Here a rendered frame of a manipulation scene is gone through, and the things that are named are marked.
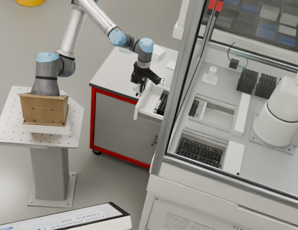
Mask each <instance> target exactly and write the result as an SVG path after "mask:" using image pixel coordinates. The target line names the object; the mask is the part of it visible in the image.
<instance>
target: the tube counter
mask: <svg viewBox="0 0 298 230"><path fill-rule="evenodd" d="M69 221H73V220H72V219H67V220H62V221H57V222H52V223H48V224H44V225H38V226H34V227H29V228H25V229H20V230H33V229H37V228H42V227H46V226H51V225H56V224H61V223H65V222H69Z"/></svg>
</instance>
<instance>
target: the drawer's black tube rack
mask: <svg viewBox="0 0 298 230"><path fill-rule="evenodd" d="M167 92H168V91H166V93H165V95H164V97H163V100H162V102H161V104H160V106H159V108H158V110H157V113H156V114H159V115H162V116H164V112H165V107H166V103H167V99H168V95H169V92H168V93H167ZM154 113H155V111H154Z"/></svg>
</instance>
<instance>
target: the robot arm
mask: <svg viewBox="0 0 298 230"><path fill-rule="evenodd" d="M97 2H98V0H71V6H72V10H71V13H70V16H69V20H68V23H67V26H66V29H65V32H64V36H63V39H62V42H61V45H60V48H59V50H57V51H56V52H55V53H54V52H39V53H38V54H37V58H36V74H35V81H34V84H33V86H32V89H31V94H43V95H60V91H59V87H58V82H57V80H58V77H62V78H65V77H69V76H71V75H72V74H73V73H74V72H75V70H76V64H75V55H74V52H75V49H76V46H77V43H78V40H79V37H80V34H81V31H82V27H83V24H84V22H85V18H86V15H88V16H89V17H90V18H91V19H92V20H93V21H94V23H95V24H96V25H97V26H98V27H99V28H100V29H101V30H102V31H103V32H104V33H105V34H106V36H107V37H108V38H109V41H110V43H111V44H113V45H114V46H117V47H122V48H125V49H128V50H130V51H132V52H134V53H136V54H138V59H137V61H135V63H134V65H133V66H134V70H133V73H132V74H131V82H133V83H135V84H137V87H133V91H135V92H137V93H139V96H140V97H141V95H142V93H143V91H144V89H145V87H146V84H147V80H148V79H150V80H151V81H152V82H153V83H154V84H156V85H158V84H159V83H160V81H161V78H160V77H159V76H158V75H157V74H155V73H154V72H153V71H152V70H151V69H150V65H151V59H152V54H153V50H154V42H153V41H152V40H151V39H149V38H142V39H141V40H140V39H138V38H136V37H134V36H132V35H130V34H128V33H124V32H123V31H122V30H121V29H120V28H119V26H118V25H117V24H116V23H115V22H114V21H113V20H112V19H111V18H110V17H109V16H108V15H107V14H106V13H105V12H104V10H103V9H102V8H101V7H100V6H99V5H98V4H97Z"/></svg>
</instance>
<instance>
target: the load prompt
mask: <svg viewBox="0 0 298 230"><path fill-rule="evenodd" d="M106 217H108V216H107V215H106V214H104V215H100V216H95V217H91V218H87V219H82V220H77V221H72V222H68V223H63V224H59V225H53V226H49V227H44V228H40V229H36V230H51V229H56V228H60V227H65V226H69V225H74V224H79V223H83V222H87V221H92V220H97V219H102V218H106Z"/></svg>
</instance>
